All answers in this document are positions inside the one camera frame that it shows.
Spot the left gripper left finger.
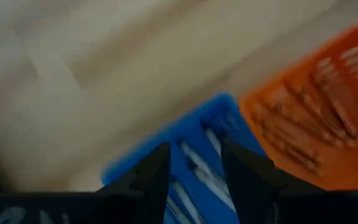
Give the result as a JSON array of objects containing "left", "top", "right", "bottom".
[{"left": 96, "top": 142, "right": 172, "bottom": 224}]

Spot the pile of silver screws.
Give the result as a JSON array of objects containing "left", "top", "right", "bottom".
[{"left": 204, "top": 128, "right": 224, "bottom": 156}]

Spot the blue plastic basket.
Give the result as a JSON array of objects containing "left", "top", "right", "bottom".
[{"left": 100, "top": 92, "right": 269, "bottom": 224}]

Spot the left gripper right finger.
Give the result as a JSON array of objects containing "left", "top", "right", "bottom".
[{"left": 221, "top": 139, "right": 324, "bottom": 224}]

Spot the orange plastic basket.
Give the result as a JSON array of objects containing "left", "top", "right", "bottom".
[{"left": 237, "top": 23, "right": 358, "bottom": 191}]

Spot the grey crayon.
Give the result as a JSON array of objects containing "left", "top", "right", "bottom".
[
  {"left": 180, "top": 142, "right": 236, "bottom": 213},
  {"left": 171, "top": 180, "right": 203, "bottom": 224},
  {"left": 165, "top": 197, "right": 183, "bottom": 224}
]

